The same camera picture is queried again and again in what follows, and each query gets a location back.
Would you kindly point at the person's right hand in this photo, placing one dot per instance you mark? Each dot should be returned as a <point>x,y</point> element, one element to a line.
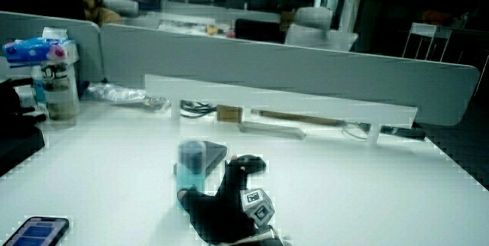
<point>221,208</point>

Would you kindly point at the clear blue cleaning spray bottle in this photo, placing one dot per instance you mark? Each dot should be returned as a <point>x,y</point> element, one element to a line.
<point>191,169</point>

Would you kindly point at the flat grey tray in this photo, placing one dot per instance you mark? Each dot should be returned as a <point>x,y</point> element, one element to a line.
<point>271,129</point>

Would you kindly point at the small cardboard box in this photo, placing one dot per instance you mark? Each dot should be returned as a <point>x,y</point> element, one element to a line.
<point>229,113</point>

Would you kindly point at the white desk shelf riser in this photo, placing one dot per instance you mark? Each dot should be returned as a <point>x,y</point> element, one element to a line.
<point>267,99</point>

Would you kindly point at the wooden stick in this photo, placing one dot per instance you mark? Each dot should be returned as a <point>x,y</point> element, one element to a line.
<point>302,118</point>

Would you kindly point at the clear plastic bag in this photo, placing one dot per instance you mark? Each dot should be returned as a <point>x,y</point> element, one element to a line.
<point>112,92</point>

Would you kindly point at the long grey desk partition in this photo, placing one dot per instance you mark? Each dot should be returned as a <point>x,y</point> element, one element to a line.
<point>305,66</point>

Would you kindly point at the black smartphone with blue screen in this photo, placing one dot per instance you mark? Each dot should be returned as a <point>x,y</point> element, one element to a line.
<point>36,232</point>

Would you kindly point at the clear water bottle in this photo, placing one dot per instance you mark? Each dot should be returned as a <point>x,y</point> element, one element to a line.
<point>60,93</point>

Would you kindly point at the black power strip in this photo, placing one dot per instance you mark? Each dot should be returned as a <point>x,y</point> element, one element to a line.
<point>405,131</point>

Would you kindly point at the grey office chair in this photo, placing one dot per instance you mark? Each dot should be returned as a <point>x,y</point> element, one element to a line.
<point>313,26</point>

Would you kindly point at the black bag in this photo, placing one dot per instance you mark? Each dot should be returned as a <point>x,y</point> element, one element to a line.
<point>17,139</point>

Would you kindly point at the small white blue bottle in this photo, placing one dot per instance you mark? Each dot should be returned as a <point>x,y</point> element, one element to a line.
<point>38,85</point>

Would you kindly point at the white lidded container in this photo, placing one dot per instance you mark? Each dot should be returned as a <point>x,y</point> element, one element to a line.
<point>55,33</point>

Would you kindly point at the blue tissue pack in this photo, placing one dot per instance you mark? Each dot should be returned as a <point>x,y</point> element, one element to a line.
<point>34,49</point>

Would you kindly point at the short grey desk partition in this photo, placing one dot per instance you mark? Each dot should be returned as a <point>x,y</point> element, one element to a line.
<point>30,28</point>

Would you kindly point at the white metal frame table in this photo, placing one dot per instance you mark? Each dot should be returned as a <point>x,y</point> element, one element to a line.
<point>429,30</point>

